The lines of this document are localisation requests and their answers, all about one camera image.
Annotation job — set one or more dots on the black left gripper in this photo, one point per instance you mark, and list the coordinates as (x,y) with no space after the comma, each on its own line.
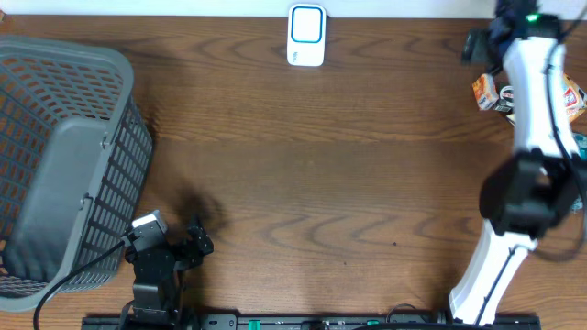
(194,254)

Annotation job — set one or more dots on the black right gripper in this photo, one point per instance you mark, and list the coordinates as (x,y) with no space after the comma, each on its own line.
(476,44)

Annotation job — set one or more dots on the small orange packet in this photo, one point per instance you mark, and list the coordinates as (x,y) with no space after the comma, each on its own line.
(485,92)

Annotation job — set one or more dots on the green round-label box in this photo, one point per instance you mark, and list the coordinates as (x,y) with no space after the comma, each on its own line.
(505,102)

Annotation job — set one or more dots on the yellow snack bag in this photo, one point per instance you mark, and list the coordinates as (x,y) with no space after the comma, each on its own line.
(574,99)

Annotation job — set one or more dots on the teal mouthwash bottle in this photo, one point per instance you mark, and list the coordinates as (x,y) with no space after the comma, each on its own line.
(581,141)

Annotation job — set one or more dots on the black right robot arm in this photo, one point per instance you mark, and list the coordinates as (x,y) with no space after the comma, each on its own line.
(534,190)

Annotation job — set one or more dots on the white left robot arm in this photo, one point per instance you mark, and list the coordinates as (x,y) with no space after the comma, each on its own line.
(159,268)

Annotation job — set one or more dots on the grey plastic basket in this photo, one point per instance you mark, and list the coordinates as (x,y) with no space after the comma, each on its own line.
(75,153)

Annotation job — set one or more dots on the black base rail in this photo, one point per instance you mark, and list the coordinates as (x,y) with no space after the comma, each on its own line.
(335,322)

